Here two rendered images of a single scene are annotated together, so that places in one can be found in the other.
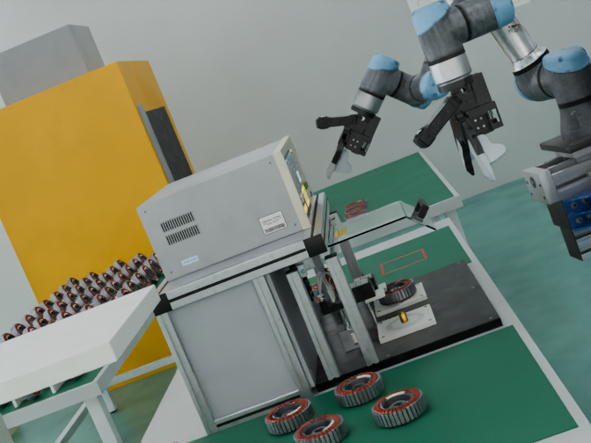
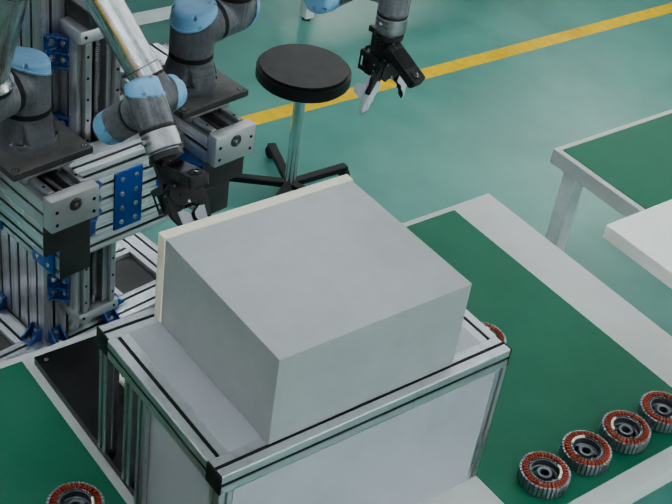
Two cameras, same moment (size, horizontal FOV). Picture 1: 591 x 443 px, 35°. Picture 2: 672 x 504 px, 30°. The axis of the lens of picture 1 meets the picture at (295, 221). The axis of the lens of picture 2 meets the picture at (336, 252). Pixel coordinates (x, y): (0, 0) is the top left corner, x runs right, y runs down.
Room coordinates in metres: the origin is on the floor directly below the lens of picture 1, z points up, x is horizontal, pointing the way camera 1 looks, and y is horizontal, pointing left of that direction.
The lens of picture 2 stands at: (3.86, 1.38, 2.71)
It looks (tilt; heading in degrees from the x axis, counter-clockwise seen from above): 37 degrees down; 222
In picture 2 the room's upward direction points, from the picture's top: 9 degrees clockwise
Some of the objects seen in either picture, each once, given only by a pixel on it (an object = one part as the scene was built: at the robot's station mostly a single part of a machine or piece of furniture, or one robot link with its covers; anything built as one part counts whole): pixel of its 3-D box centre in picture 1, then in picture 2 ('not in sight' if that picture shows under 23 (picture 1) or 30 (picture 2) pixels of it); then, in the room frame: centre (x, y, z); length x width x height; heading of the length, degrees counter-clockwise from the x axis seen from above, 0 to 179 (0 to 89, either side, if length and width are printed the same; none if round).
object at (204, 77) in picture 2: not in sight; (190, 66); (2.04, -0.86, 1.09); 0.15 x 0.15 x 0.10
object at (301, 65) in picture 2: not in sight; (301, 131); (1.07, -1.39, 0.28); 0.54 x 0.49 x 0.56; 84
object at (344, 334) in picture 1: (350, 335); not in sight; (2.37, -0.02, 0.80); 0.08 x 0.05 x 0.06; 174
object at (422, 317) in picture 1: (405, 323); not in sight; (2.36, -0.17, 0.78); 0.15 x 0.15 x 0.01; 84
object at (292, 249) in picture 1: (250, 246); (307, 346); (2.51, 0.14, 1.09); 0.68 x 0.44 x 0.05; 174
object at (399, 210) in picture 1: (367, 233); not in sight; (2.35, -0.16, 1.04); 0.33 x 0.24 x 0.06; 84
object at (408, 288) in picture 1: (396, 291); not in sight; (2.60, -0.19, 0.80); 0.11 x 0.11 x 0.04
